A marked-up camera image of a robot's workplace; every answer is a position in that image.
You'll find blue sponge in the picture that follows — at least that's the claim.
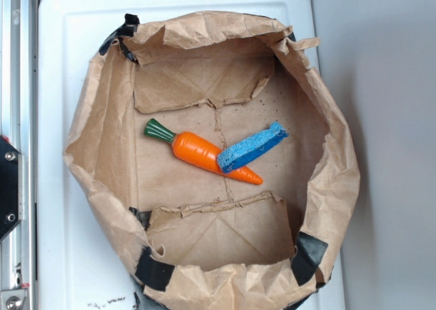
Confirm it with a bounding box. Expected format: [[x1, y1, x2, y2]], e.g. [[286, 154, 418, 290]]
[[217, 121, 289, 174]]

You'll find brown paper bag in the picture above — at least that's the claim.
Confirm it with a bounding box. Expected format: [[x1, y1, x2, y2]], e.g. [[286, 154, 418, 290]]
[[64, 11, 360, 309]]

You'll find orange plastic toy carrot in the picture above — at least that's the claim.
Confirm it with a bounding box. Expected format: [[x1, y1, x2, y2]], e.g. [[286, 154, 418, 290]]
[[144, 119, 263, 185]]

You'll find black metal bracket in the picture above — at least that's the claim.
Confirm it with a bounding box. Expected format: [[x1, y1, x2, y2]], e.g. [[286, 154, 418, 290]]
[[0, 136, 22, 242]]

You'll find aluminium frame rail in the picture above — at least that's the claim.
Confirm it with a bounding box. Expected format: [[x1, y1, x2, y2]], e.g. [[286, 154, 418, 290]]
[[1, 0, 38, 309]]

